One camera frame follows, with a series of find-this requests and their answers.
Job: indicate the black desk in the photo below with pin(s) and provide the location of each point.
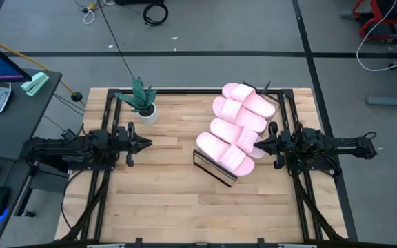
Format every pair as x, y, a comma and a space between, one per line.
16, 131

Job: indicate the mint green stapler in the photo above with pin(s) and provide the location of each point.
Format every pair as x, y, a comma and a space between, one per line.
34, 82

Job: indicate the black box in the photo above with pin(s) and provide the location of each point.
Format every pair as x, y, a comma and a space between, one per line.
140, 1

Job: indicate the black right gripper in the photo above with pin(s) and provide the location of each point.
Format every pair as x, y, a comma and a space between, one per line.
280, 144

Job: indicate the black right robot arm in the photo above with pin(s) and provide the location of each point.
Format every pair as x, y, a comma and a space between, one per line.
340, 146

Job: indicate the snake plant in white pot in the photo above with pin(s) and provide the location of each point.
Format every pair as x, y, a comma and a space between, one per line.
147, 115

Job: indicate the white frame clamp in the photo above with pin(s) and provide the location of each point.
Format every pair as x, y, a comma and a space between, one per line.
105, 246
296, 246

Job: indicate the black aluminium table frame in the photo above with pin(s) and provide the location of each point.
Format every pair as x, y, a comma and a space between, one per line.
184, 91

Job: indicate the red frame black stool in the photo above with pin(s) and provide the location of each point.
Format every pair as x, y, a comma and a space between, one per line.
391, 8

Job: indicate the pink rubber slide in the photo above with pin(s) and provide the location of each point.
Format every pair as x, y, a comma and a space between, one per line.
236, 113
234, 134
226, 155
250, 100

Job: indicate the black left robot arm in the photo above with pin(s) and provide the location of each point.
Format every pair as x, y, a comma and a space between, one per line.
64, 149

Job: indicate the grey desk foot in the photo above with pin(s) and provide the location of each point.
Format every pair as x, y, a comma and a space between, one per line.
391, 101

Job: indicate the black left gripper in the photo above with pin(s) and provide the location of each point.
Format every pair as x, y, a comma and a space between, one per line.
129, 144

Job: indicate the black frame wooden shelf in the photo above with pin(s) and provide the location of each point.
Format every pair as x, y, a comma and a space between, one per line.
213, 174

